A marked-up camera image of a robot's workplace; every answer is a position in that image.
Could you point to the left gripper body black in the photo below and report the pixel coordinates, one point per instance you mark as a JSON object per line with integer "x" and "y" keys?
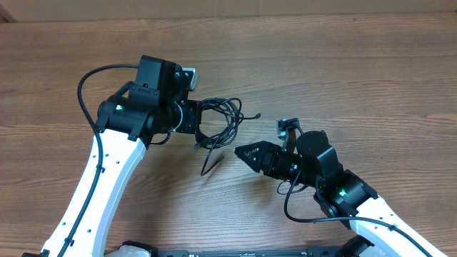
{"x": 184, "y": 116}

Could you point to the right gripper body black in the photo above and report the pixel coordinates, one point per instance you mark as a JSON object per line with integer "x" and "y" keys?
{"x": 283, "y": 165}

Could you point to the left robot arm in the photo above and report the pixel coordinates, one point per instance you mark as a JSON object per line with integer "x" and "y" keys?
{"x": 156, "y": 102}

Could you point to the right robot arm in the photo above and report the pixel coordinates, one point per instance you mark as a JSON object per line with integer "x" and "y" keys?
{"x": 341, "y": 194}

